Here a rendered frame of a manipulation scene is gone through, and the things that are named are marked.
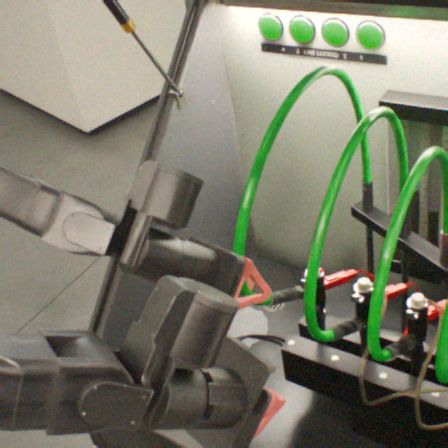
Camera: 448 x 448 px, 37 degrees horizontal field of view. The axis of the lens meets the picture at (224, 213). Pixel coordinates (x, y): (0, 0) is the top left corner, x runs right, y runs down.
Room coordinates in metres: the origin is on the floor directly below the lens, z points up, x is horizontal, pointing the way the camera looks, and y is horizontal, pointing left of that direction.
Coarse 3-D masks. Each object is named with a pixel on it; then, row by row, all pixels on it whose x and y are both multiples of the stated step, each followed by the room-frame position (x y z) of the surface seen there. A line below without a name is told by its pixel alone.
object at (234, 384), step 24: (216, 360) 0.45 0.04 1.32; (240, 360) 0.43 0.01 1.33; (264, 360) 0.42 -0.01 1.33; (216, 384) 0.39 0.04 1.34; (240, 384) 0.41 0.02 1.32; (216, 408) 0.38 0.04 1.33; (240, 408) 0.39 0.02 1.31; (192, 432) 0.41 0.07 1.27; (216, 432) 0.39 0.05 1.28; (240, 432) 0.38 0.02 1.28
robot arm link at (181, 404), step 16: (160, 368) 0.38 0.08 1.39; (176, 368) 0.39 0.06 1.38; (192, 368) 0.38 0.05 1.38; (160, 384) 0.37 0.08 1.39; (176, 384) 0.37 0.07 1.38; (192, 384) 0.38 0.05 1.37; (160, 400) 0.36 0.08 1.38; (176, 400) 0.36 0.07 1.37; (192, 400) 0.37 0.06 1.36; (144, 416) 0.36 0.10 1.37; (160, 416) 0.35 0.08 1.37; (176, 416) 0.36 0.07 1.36; (192, 416) 0.36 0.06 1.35
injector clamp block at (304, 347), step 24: (360, 336) 0.74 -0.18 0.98; (288, 360) 0.74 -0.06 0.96; (312, 360) 0.71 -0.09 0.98; (336, 360) 0.70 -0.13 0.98; (360, 360) 0.69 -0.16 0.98; (408, 360) 0.68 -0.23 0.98; (312, 384) 0.72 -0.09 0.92; (336, 384) 0.69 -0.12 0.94; (384, 384) 0.64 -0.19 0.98; (408, 384) 0.63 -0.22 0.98; (432, 384) 0.62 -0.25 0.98; (360, 408) 0.66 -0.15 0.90; (384, 408) 0.64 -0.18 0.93; (408, 408) 0.61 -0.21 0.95; (432, 408) 0.59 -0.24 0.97; (360, 432) 0.66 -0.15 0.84; (384, 432) 0.64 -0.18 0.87; (408, 432) 0.61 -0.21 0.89; (432, 432) 0.59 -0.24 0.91
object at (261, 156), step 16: (304, 80) 0.77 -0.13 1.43; (352, 80) 0.87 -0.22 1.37; (288, 96) 0.75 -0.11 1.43; (352, 96) 0.88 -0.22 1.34; (288, 112) 0.73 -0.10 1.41; (272, 128) 0.71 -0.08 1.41; (272, 144) 0.70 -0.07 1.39; (256, 160) 0.68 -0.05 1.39; (368, 160) 0.90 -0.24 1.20; (256, 176) 0.67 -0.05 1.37; (368, 176) 0.90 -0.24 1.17; (240, 208) 0.65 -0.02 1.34; (240, 224) 0.64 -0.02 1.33; (240, 240) 0.63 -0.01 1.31; (256, 304) 0.63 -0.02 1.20
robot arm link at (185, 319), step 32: (160, 288) 0.42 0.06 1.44; (192, 288) 0.42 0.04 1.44; (160, 320) 0.39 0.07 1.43; (192, 320) 0.39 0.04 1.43; (224, 320) 0.40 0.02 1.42; (128, 352) 0.40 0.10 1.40; (160, 352) 0.38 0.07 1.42; (192, 352) 0.38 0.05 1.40; (96, 384) 0.34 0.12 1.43; (128, 384) 0.35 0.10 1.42; (96, 416) 0.33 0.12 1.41; (128, 416) 0.34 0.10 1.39
